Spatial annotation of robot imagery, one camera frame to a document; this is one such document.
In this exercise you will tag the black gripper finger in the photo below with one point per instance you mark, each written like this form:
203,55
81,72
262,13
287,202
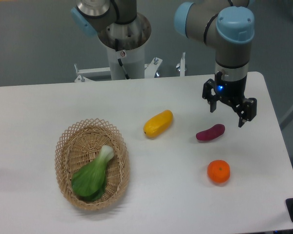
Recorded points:
212,99
246,110

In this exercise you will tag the orange tangerine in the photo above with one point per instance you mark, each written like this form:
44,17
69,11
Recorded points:
218,171

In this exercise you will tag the purple sweet potato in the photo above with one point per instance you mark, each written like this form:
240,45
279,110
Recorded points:
212,133

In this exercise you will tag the green bok choy vegetable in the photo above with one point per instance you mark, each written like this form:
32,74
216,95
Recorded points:
90,181

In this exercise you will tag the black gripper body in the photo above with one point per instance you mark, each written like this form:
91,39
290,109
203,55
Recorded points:
231,93

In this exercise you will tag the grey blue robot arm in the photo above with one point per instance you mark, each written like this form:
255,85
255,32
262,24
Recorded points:
224,25

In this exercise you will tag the white metal frame bracket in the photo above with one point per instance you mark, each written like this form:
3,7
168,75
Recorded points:
151,70

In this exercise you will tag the woven wicker basket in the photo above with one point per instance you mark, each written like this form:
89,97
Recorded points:
79,145

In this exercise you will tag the yellow mango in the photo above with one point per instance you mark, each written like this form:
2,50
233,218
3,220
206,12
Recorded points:
158,124

